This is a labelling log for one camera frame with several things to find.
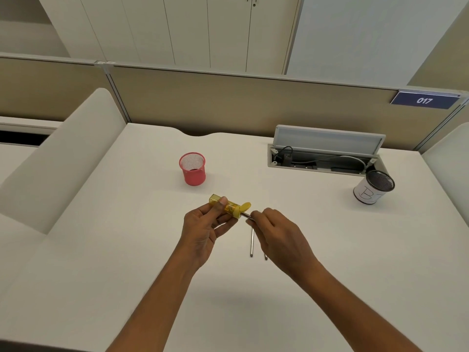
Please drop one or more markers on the person's left hand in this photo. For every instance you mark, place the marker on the person's left hand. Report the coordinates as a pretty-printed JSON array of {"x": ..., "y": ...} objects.
[{"x": 196, "y": 230}]

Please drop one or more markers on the person's left thumb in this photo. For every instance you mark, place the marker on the person's left thumb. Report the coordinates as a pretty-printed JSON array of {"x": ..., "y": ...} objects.
[{"x": 216, "y": 210}]

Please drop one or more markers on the white rounded side divider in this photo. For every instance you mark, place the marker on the white rounded side divider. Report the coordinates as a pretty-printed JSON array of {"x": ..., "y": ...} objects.
[
  {"x": 449, "y": 168},
  {"x": 62, "y": 157}
]

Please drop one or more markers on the person's right forearm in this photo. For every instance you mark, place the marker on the person's right forearm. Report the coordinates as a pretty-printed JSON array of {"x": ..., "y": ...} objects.
[{"x": 351, "y": 311}]

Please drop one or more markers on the large white board panel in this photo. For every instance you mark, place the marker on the large white board panel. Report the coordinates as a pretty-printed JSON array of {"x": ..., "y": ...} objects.
[{"x": 366, "y": 40}]

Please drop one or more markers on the person's right thumb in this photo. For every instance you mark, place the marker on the person's right thumb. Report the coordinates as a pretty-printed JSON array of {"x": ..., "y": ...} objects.
[{"x": 255, "y": 230}]

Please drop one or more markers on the blue number sign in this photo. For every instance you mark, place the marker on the blue number sign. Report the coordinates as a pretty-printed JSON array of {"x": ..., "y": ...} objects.
[{"x": 425, "y": 100}]

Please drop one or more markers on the black mesh cup white sleeve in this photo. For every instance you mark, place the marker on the black mesh cup white sleeve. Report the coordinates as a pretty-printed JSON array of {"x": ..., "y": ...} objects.
[{"x": 370, "y": 190}]

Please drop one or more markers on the yellow transparent plastic case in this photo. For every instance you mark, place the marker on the yellow transparent plastic case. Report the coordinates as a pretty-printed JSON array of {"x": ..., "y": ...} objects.
[{"x": 233, "y": 208}]

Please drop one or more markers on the white wall cabinet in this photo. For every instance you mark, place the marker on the white wall cabinet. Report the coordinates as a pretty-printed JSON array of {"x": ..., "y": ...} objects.
[{"x": 176, "y": 29}]

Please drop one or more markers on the pink mesh pen cup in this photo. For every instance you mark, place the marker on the pink mesh pen cup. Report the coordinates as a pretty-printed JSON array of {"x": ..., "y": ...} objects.
[{"x": 193, "y": 171}]

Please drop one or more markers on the beige desk partition panel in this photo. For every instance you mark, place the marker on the beige desk partition panel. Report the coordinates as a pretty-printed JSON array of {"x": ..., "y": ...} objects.
[
  {"x": 238, "y": 102},
  {"x": 44, "y": 87}
]

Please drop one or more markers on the person's right hand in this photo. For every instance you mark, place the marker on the person's right hand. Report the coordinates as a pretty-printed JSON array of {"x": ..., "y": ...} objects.
[{"x": 284, "y": 241}]

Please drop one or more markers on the person's left forearm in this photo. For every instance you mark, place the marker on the person's left forearm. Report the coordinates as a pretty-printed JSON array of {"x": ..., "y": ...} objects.
[{"x": 161, "y": 311}]

